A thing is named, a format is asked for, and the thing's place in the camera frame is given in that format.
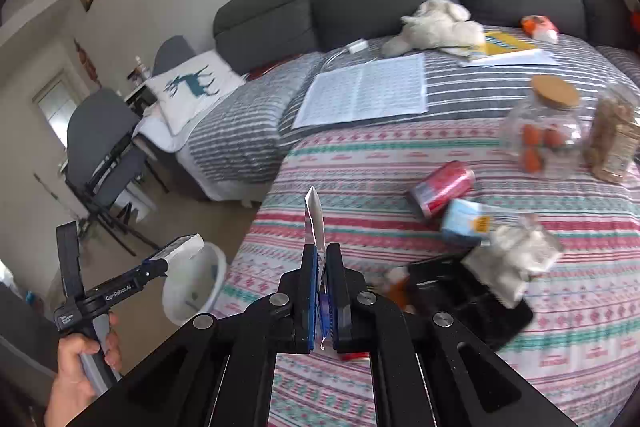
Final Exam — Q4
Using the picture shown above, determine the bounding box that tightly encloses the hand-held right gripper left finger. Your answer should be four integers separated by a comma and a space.
85, 243, 323, 427

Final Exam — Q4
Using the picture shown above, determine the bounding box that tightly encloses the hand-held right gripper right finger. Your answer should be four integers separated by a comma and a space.
324, 242, 577, 427

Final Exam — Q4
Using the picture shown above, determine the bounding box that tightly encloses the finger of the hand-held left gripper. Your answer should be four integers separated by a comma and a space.
141, 252, 172, 279

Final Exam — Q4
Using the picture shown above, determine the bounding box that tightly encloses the white tissue paper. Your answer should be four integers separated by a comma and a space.
158, 233, 205, 269

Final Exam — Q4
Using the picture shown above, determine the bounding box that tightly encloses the white trash bin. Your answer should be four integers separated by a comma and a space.
162, 241, 229, 328

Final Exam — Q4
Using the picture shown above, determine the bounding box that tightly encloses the small orange object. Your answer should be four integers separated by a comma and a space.
382, 267, 418, 315

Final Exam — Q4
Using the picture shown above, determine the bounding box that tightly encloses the white foil wrapper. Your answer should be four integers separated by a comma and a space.
303, 186, 332, 354

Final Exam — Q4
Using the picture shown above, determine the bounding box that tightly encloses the black plastic tray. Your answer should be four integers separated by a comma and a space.
407, 252, 535, 350

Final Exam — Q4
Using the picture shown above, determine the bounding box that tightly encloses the white plastic bag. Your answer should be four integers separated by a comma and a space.
460, 214, 565, 310

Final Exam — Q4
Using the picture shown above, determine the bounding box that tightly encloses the person's left hand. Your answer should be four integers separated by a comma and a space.
44, 313, 123, 427

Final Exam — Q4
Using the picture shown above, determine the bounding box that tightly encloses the gray folding chair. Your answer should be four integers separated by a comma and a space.
64, 88, 162, 258

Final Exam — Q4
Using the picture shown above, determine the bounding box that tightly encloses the gray striped blanket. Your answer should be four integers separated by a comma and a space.
172, 32, 640, 202

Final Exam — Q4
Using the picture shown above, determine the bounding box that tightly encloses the light blue carton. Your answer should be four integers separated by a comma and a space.
440, 198, 493, 248

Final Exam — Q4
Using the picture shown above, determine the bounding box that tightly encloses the red soda can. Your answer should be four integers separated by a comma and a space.
405, 160, 477, 221

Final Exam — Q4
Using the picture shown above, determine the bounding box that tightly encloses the small side table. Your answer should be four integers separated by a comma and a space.
122, 54, 157, 114

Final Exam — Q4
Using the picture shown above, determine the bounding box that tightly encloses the white deer print pillow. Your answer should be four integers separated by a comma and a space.
144, 51, 247, 136

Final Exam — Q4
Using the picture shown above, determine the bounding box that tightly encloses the printed paper sheet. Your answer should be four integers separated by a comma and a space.
291, 53, 430, 130

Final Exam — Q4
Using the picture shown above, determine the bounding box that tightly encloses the glass jar with cork lid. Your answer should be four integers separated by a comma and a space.
500, 74, 586, 180

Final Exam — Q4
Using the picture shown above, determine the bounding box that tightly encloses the yellow booklet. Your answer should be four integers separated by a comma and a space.
440, 29, 538, 60

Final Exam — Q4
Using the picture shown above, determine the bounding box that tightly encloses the plain white paper sheet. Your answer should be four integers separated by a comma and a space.
457, 48, 561, 68

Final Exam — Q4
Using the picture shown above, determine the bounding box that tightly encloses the clear bag of grains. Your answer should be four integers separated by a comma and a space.
582, 84, 640, 185

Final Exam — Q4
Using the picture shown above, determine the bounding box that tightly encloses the orange white plush toy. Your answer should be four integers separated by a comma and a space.
520, 14, 560, 44

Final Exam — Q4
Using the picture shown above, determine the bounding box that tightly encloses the red wall ornament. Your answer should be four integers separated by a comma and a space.
74, 39, 103, 88

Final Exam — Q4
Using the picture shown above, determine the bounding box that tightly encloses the white charger with cable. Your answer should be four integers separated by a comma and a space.
320, 38, 369, 72

